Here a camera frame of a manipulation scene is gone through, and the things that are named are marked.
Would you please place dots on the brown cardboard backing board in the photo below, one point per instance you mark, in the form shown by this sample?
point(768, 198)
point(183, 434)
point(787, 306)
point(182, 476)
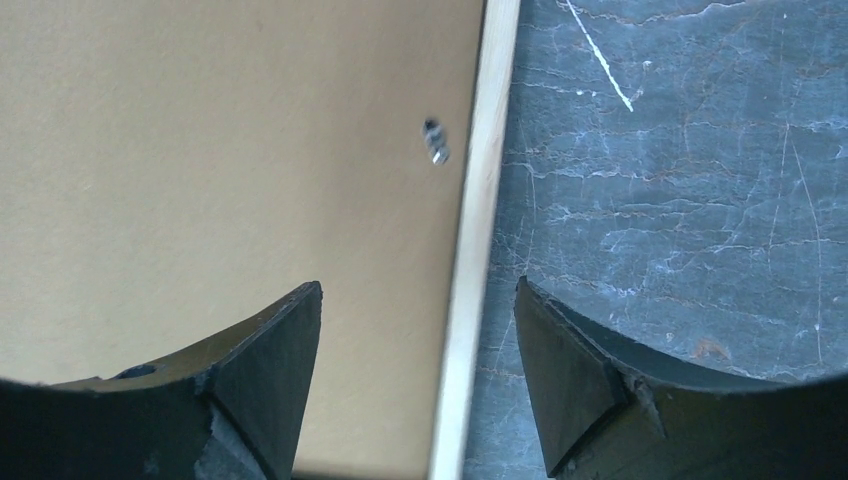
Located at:
point(169, 168)

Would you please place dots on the wooden picture frame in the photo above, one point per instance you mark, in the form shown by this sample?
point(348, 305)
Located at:
point(499, 26)

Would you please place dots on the metal retaining clip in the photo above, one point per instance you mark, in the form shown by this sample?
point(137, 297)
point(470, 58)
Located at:
point(435, 139)

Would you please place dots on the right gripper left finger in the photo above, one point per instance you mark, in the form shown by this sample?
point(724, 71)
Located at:
point(230, 406)

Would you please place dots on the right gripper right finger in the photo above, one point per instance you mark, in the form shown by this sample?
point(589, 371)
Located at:
point(608, 407)

